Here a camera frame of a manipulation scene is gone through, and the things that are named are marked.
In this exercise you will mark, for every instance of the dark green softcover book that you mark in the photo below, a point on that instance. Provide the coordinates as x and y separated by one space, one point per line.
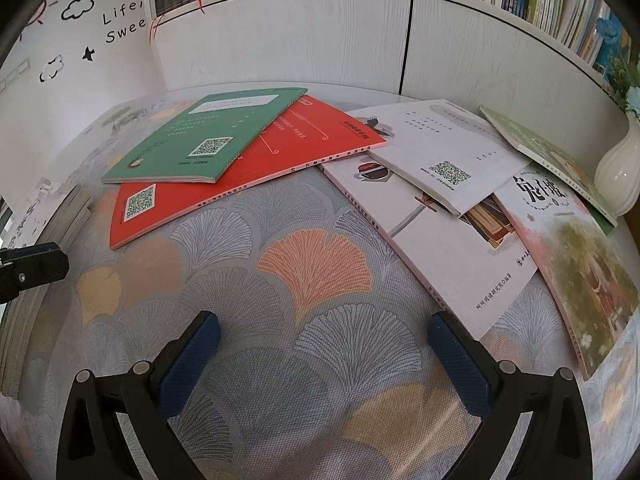
606 228

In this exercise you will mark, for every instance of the stack of sorted books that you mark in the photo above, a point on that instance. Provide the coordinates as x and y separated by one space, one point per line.
45 240

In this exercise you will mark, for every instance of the white wall socket plate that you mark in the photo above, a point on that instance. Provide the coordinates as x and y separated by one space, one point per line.
7 81
22 67

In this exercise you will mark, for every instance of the white book with swordsman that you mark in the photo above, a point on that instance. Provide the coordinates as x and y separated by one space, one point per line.
450 270

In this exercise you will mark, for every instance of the white book orange robed figure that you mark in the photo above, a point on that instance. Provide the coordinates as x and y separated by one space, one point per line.
450 140

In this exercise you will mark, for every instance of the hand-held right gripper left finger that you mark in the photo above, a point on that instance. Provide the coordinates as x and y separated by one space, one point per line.
192 365

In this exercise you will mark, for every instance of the white ceramic vase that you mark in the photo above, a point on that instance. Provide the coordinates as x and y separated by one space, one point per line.
620 170

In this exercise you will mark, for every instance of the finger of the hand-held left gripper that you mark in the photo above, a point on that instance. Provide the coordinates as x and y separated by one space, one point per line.
35 267

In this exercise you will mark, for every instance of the black lettering wall decal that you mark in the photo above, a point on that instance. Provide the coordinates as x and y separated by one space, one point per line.
125 22

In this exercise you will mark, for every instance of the light green picture book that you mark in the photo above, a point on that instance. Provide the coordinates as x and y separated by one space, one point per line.
540 150

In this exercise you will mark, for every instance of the cloud outline wall decal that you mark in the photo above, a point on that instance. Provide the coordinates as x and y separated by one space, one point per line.
77 6
51 67

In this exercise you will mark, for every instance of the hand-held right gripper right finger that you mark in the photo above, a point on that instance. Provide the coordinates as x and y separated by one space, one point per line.
457 365

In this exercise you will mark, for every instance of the pink book garden picture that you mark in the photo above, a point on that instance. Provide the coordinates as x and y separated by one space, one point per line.
575 260

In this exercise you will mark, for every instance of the red softcover book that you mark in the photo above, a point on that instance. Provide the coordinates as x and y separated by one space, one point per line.
300 145

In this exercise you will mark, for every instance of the red sun wall decal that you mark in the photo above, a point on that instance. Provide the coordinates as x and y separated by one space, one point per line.
37 20

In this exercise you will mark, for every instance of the teal green softcover book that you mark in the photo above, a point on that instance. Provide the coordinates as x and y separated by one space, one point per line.
210 135

